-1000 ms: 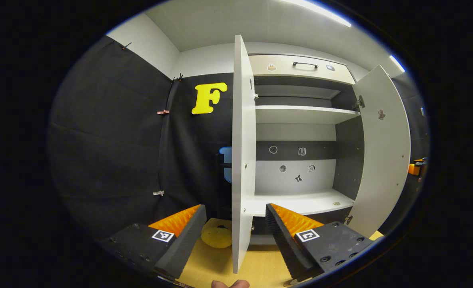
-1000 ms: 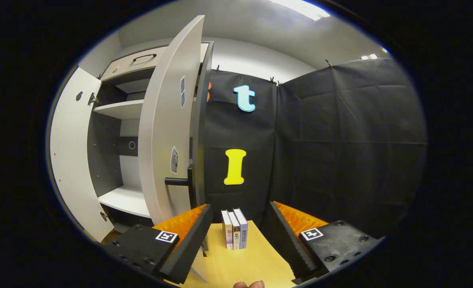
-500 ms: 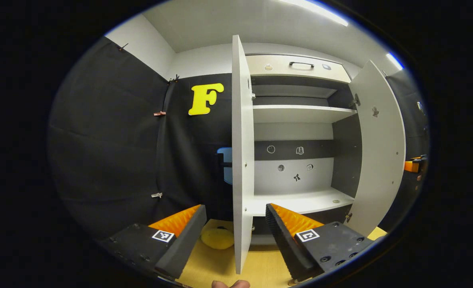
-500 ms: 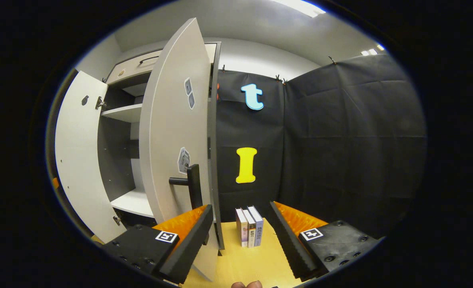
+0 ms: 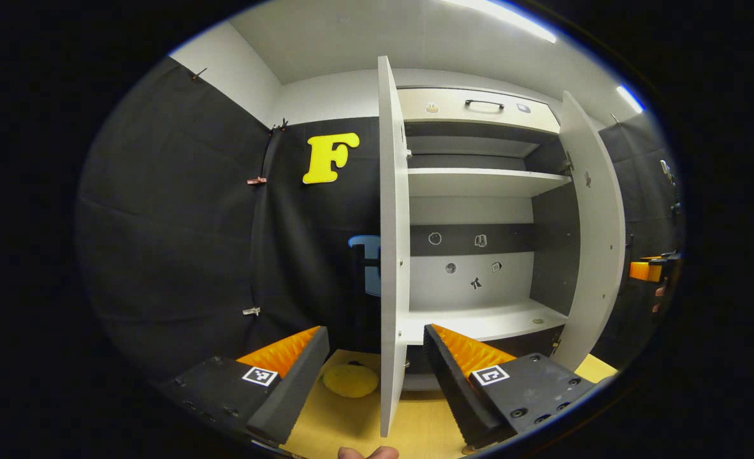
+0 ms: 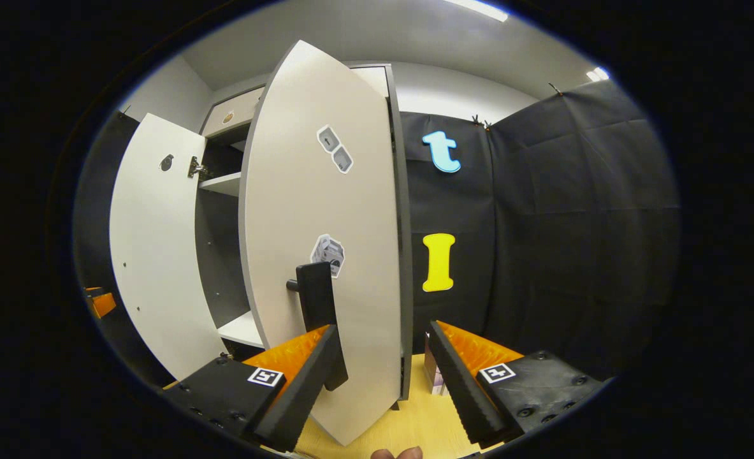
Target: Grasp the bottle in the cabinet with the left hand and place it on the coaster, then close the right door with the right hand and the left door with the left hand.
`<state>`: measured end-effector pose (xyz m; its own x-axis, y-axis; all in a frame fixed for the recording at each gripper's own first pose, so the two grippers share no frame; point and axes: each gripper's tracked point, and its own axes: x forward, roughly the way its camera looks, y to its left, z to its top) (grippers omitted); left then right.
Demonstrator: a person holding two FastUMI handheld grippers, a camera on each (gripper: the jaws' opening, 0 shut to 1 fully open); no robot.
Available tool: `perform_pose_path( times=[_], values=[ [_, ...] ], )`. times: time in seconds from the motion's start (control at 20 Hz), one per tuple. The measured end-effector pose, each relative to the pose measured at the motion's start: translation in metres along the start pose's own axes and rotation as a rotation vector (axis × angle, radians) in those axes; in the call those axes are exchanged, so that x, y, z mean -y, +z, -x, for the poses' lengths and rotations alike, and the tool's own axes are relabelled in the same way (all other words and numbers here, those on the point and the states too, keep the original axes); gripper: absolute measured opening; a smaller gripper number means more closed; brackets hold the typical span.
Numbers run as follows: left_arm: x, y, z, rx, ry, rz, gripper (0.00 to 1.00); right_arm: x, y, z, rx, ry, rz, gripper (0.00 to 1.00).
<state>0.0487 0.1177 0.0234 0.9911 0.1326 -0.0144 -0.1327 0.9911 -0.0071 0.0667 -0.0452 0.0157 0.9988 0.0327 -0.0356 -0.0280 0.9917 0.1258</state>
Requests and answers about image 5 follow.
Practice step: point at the white thick cabinet shelf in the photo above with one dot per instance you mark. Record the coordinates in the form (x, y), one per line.
(478, 319)

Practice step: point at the red cloth clip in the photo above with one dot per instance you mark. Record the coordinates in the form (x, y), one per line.
(257, 181)

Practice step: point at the small ceiling light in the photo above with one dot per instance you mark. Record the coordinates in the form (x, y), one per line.
(630, 99)

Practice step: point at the yellow round sponge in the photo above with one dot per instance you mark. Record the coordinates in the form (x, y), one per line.
(351, 381)

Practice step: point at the black backdrop cloth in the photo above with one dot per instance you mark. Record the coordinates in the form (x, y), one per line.
(179, 223)
(644, 210)

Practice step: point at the white cabinet door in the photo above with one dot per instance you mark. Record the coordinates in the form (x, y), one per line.
(392, 255)
(600, 255)

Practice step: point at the white and grey cabinet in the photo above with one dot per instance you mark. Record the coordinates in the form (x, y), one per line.
(555, 242)

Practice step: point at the black cloth clip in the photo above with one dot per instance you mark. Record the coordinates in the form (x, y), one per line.
(279, 125)

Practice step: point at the white thin cabinet shelf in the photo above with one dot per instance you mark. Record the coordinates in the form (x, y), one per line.
(478, 182)

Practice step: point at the beige cabinet drawer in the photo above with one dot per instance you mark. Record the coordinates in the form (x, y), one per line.
(472, 119)

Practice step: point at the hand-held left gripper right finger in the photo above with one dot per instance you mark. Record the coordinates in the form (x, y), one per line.
(450, 382)

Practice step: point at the long ceiling light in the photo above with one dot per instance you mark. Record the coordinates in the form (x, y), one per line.
(510, 16)

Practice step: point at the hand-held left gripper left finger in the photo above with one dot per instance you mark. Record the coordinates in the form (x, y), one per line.
(294, 389)

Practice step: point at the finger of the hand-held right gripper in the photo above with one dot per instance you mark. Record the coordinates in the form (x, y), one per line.
(641, 271)

